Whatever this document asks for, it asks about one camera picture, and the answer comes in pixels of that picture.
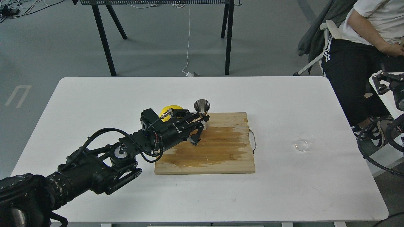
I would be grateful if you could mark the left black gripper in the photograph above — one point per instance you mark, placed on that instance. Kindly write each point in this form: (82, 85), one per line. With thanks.
(157, 136)

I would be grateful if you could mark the seated person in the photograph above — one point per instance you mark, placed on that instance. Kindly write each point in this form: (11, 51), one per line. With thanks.
(371, 41)

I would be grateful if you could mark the black trestle table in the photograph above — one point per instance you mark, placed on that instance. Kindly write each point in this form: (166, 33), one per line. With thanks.
(143, 21)

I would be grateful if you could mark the wooden cutting board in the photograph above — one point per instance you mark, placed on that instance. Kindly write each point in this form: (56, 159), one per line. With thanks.
(224, 148)

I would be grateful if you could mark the white office chair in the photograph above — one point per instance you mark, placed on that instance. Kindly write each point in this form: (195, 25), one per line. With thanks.
(328, 29)

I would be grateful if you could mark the small clear glass cup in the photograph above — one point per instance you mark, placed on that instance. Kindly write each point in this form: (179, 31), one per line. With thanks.
(305, 140)

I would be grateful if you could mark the steel jigger measuring cup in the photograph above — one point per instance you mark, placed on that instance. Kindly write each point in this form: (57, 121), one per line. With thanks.
(202, 106)

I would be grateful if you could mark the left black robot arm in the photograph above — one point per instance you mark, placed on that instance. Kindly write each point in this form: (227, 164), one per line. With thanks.
(105, 163)

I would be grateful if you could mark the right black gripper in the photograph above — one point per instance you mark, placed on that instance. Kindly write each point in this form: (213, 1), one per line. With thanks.
(394, 82)

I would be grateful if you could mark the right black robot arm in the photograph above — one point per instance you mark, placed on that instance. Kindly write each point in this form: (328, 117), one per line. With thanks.
(393, 129)

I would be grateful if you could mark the yellow lemon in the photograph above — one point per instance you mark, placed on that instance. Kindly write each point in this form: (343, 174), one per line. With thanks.
(167, 111)

